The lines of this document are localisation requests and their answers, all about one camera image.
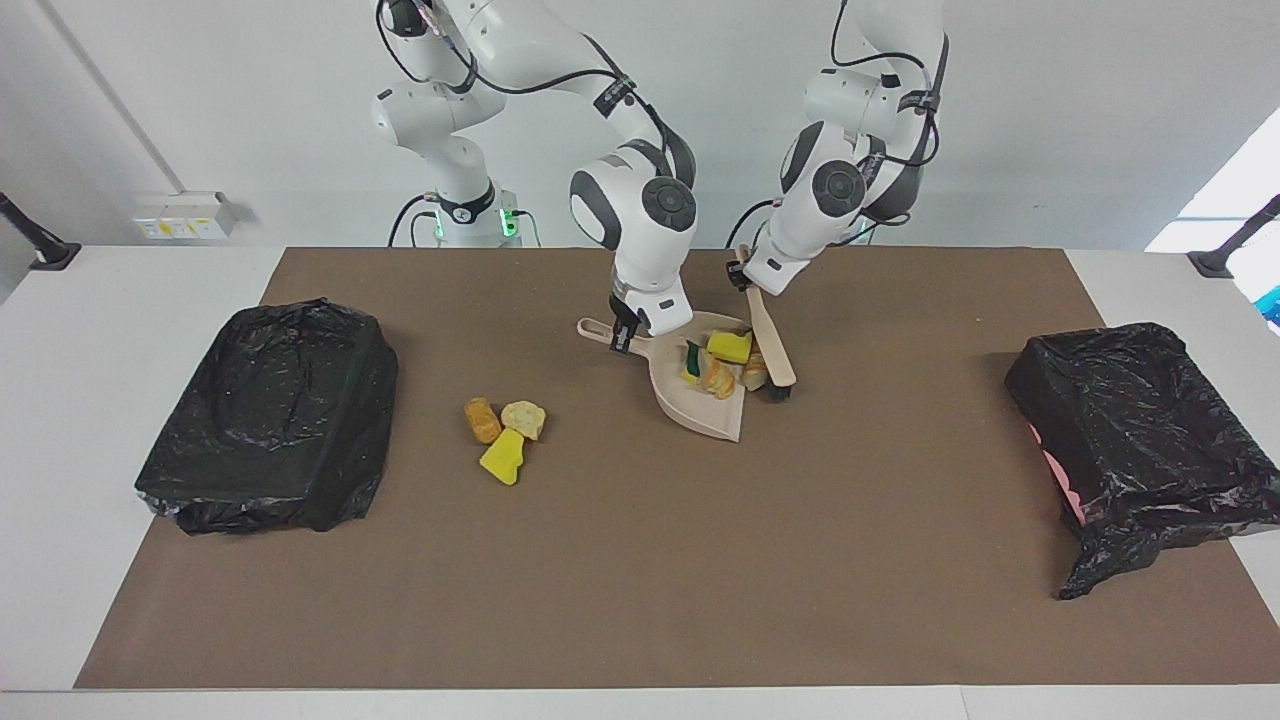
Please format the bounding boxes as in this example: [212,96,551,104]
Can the beige hand brush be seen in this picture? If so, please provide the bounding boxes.
[735,243,798,403]

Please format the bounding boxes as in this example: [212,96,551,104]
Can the beige plastic dustpan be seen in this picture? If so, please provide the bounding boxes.
[576,311,753,443]

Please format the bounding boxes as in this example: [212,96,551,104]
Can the pale bread piece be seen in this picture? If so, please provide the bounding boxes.
[500,400,547,442]

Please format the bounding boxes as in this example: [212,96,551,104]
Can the brown bread bun piece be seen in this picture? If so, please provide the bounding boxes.
[463,396,503,445]

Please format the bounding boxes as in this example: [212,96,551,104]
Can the wedge yellow sponge piece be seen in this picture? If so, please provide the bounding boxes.
[478,428,527,487]

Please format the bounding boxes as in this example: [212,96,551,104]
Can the flat black bag-lined bin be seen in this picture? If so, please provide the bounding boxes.
[134,297,399,536]

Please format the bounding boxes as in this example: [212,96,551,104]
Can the pink bin with black bag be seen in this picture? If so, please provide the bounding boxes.
[1004,321,1280,601]

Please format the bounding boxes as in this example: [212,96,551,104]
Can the brown table mat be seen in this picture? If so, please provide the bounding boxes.
[73,247,1280,691]

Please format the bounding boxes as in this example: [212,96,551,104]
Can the black stand leg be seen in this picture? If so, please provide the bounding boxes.
[0,190,82,272]
[1187,193,1280,280]

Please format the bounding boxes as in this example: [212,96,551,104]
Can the black left arm base cable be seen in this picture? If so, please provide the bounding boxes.
[725,198,781,249]

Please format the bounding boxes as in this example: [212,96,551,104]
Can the black arm base cable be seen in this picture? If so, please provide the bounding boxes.
[388,193,541,248]
[725,198,781,249]

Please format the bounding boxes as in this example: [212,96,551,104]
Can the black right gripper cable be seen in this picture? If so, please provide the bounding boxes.
[375,0,671,151]

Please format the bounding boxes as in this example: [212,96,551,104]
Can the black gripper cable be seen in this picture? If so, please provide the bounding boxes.
[830,0,949,171]
[375,0,671,151]

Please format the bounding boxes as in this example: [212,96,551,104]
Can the black right arm base cable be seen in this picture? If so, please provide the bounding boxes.
[388,193,541,248]

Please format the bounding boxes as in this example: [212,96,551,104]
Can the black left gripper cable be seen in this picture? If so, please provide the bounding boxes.
[830,0,949,171]

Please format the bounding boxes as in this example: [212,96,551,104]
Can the white wall outlet box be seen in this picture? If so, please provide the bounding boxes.
[133,191,238,242]

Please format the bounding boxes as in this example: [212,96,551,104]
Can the white wall conduit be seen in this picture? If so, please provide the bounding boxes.
[40,0,191,196]

